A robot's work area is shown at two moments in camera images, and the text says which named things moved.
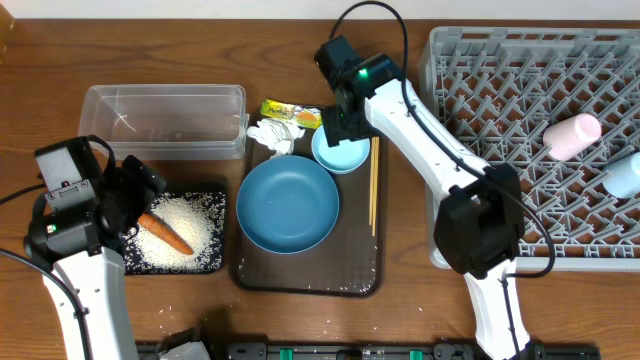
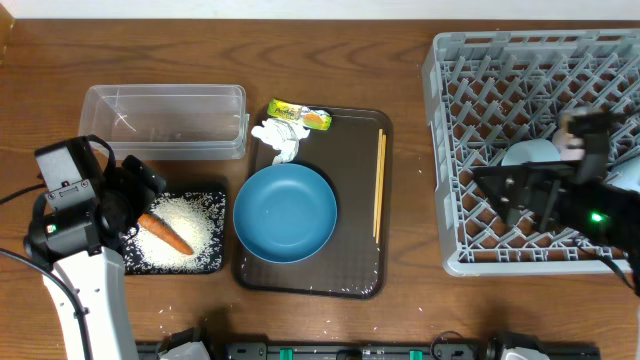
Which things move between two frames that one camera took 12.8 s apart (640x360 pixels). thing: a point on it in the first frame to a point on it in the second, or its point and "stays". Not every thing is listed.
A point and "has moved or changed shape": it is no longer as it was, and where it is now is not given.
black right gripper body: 338,126 to 564,207
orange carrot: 156,225 stays
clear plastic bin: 167,121 stays
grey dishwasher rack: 500,87 stays
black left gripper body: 126,194 stays
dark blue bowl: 287,204 has moved or changed shape
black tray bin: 182,233 stays
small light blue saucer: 344,157 to 531,150
